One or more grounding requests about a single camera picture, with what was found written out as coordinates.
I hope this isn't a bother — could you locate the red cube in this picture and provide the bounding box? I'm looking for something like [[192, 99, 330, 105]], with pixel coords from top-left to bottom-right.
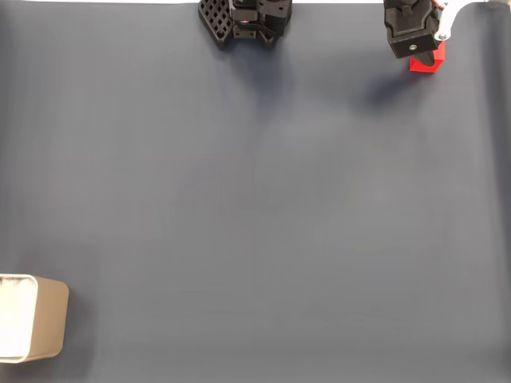
[[409, 39, 446, 76]]

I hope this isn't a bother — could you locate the beige box white inside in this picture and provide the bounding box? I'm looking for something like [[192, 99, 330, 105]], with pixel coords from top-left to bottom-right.
[[0, 274, 70, 365]]

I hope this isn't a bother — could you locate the grey table mat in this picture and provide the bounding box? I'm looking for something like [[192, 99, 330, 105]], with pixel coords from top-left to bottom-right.
[[0, 2, 511, 383]]

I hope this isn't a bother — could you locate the white camera board mount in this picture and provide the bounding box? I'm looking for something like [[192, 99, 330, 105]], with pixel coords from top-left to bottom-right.
[[433, 0, 478, 42]]

